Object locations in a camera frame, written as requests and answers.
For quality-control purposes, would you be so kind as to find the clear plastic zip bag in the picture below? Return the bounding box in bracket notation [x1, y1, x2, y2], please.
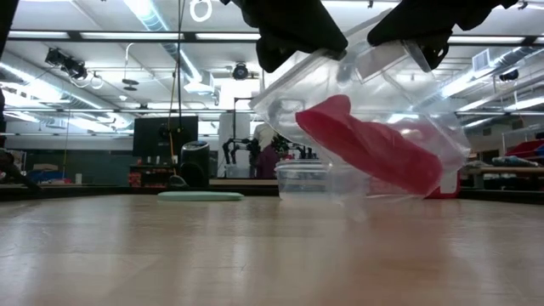
[248, 10, 473, 222]

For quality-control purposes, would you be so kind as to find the red elastic bandage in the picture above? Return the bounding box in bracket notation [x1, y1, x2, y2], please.
[295, 93, 444, 196]

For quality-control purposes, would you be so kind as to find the teal container lid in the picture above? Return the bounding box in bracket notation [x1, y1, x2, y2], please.
[156, 190, 246, 202]

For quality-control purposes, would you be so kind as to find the person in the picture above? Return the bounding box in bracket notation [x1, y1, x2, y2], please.
[253, 122, 282, 179]

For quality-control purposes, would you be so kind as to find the red first aid kit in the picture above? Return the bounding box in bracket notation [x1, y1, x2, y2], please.
[424, 167, 461, 200]

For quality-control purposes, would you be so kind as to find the red and blue bundle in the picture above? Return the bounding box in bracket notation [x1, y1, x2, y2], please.
[505, 139, 544, 159]

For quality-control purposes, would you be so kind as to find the grey cloth bundle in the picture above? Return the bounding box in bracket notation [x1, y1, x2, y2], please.
[491, 155, 541, 167]

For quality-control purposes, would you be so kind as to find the wooden background table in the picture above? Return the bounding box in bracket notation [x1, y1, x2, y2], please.
[461, 165, 544, 190]

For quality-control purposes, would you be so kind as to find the black monitor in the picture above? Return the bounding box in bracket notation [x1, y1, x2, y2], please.
[133, 115, 200, 158]

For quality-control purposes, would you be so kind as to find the black low shelf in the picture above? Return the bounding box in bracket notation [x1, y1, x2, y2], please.
[128, 163, 182, 189]

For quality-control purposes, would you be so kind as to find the round black ceiling camera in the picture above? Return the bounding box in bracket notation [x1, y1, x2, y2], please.
[231, 62, 251, 81]

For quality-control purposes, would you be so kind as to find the black ceiling camera mount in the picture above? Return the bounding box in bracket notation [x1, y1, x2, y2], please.
[44, 47, 89, 81]

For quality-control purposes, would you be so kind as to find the black aluminium rig frame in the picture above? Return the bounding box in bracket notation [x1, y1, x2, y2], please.
[0, 184, 544, 204]

